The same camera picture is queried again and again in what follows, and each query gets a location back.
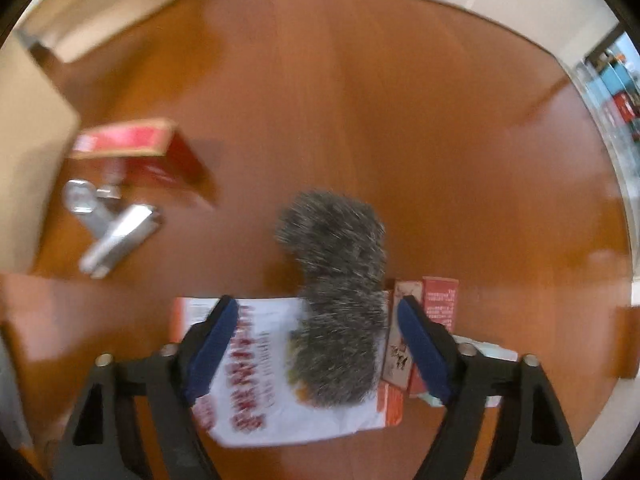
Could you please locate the silver metal clip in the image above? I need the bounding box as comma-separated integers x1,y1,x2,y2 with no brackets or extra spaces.
62,178,164,279

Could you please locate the long white red carton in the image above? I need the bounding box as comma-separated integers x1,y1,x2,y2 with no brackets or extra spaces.
382,276,460,400

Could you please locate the white printed packet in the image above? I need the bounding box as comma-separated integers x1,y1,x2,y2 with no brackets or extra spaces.
172,297,405,449

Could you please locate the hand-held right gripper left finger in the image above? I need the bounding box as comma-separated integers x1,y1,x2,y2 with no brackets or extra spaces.
52,295,240,480

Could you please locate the beige square trash bin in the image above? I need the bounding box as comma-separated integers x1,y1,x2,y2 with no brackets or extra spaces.
0,35,82,276

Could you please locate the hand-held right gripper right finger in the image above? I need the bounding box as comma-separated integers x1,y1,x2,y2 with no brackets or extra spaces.
396,295,583,480

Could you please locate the red plastic crate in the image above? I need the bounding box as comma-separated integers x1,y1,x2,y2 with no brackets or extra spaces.
611,92,640,128

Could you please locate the red open box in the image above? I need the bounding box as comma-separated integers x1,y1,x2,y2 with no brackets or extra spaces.
69,118,222,207

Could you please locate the blue plastic tub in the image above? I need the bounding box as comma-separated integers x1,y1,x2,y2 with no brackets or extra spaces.
597,55,640,93

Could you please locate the grey furry windscreen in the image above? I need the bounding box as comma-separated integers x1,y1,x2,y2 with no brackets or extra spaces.
276,189,389,409

